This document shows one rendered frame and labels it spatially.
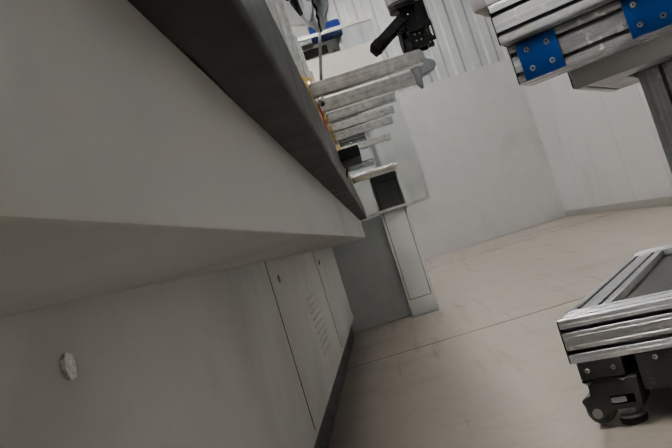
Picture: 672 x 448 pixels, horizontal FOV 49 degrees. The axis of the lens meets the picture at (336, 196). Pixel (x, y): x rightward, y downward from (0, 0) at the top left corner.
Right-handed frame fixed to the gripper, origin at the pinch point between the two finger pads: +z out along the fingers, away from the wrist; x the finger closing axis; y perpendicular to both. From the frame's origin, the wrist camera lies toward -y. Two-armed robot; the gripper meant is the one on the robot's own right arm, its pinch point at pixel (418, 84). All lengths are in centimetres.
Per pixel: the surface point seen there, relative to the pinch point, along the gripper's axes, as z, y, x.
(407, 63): -0.1, -3.8, -26.6
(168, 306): 33, -47, -92
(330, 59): -75, -17, 247
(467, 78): -146, 169, 885
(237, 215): 30, -27, -142
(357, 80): 0.1, -14.9, -26.6
